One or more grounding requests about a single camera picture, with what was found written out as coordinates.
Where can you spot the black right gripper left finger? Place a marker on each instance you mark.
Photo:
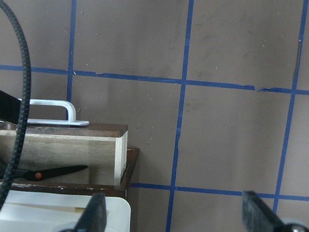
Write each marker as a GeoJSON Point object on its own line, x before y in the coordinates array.
{"type": "Point", "coordinates": [93, 218]}

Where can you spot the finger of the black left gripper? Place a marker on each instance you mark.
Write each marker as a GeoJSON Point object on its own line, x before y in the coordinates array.
{"type": "Point", "coordinates": [9, 108]}

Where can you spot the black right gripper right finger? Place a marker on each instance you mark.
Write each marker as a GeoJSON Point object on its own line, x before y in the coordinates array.
{"type": "Point", "coordinates": [258, 217]}

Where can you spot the wooden drawer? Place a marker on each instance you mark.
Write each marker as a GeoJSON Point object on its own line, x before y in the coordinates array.
{"type": "Point", "coordinates": [101, 147]}

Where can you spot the orange grey handled scissors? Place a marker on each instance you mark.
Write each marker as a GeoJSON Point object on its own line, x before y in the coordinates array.
{"type": "Point", "coordinates": [26, 174]}

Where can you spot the dark wooden cabinet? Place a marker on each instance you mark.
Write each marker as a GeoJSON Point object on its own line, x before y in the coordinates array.
{"type": "Point", "coordinates": [85, 189]}

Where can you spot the white plastic tray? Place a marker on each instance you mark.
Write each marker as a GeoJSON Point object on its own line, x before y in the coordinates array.
{"type": "Point", "coordinates": [47, 212]}

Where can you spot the white drawer handle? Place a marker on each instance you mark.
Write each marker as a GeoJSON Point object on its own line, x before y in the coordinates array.
{"type": "Point", "coordinates": [53, 112]}

